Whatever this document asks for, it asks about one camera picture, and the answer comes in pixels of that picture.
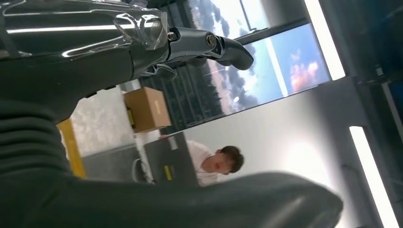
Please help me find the clear plastic film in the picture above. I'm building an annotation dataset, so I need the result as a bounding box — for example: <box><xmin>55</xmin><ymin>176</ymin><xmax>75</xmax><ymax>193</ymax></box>
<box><xmin>0</xmin><ymin>0</ymin><xmax>170</xmax><ymax>60</ymax></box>

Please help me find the brown cardboard box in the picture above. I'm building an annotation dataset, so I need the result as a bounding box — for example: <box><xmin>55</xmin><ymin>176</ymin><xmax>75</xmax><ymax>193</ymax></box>
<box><xmin>123</xmin><ymin>86</ymin><xmax>173</xmax><ymax>134</ymax></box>

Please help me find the grey laptop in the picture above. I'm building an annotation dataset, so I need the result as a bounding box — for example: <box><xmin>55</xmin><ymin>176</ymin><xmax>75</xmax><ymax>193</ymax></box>
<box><xmin>143</xmin><ymin>132</ymin><xmax>200</xmax><ymax>187</ymax></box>

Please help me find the person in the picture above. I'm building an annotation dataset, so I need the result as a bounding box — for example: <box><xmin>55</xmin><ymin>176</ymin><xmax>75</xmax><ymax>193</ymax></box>
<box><xmin>159</xmin><ymin>134</ymin><xmax>245</xmax><ymax>187</ymax></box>

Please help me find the sky picture display panel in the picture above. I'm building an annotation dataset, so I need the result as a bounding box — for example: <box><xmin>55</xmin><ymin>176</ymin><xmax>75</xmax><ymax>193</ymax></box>
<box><xmin>185</xmin><ymin>0</ymin><xmax>332</xmax><ymax>115</ymax></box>

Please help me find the ceiling light strip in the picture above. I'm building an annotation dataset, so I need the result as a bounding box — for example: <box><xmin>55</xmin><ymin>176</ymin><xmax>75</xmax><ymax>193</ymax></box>
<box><xmin>304</xmin><ymin>0</ymin><xmax>346</xmax><ymax>81</ymax></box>
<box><xmin>348</xmin><ymin>125</ymin><xmax>401</xmax><ymax>228</ymax></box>

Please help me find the desk cable bundle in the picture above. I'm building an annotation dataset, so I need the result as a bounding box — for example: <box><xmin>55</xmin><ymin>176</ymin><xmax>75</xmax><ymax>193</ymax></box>
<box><xmin>131</xmin><ymin>158</ymin><xmax>149</xmax><ymax>184</ymax></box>

